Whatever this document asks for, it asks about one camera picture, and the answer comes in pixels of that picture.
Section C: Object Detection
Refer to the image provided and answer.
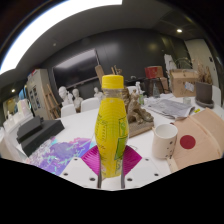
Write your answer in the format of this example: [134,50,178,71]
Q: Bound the white plaster busts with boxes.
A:
[58,85,104,113]

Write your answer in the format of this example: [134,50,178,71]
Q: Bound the white spotted mug brown handle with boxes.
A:
[151,123,179,160]

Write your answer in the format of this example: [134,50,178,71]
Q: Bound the yellow drink bottle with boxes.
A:
[94,74,130,179]

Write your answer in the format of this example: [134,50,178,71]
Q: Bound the black wall screen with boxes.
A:
[52,48,101,89]

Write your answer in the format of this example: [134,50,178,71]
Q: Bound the flat round red coaster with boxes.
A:
[179,134,197,150]

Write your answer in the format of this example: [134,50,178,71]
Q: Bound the white cabinet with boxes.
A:
[25,68,54,120]

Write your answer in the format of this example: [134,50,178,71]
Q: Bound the colourful painted sheet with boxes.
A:
[24,136,98,177]

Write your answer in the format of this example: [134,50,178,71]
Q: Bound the wooden easel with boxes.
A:
[110,64,124,76]
[43,83,62,119]

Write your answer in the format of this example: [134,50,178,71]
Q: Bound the white plastic chair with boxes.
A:
[212,84,223,108]

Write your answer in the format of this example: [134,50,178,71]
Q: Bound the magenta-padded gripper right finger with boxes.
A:
[120,145,163,190]

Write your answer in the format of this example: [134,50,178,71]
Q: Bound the newspaper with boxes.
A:
[145,98,196,120]

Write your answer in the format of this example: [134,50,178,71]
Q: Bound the black foam block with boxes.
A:
[16,115,44,144]
[20,119,66,158]

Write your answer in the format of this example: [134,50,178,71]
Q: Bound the cardboard box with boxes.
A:
[169,68,200,98]

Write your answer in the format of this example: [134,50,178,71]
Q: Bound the ceiling lights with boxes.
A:
[0,0,184,74]

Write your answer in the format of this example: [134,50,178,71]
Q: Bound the red box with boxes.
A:
[144,65,164,80]

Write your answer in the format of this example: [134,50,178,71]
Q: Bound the beige canvas cloth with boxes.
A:
[166,107,224,174]

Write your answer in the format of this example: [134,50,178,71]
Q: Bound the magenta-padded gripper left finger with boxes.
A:
[59,144,102,189]

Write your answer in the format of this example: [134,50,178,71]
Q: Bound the clear spray bottle green label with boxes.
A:
[134,81,145,106]

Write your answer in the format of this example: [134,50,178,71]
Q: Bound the white plaster statue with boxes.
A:
[163,53,178,79]

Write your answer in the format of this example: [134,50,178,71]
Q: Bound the brown clay figure sculpture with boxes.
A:
[94,64,155,138]

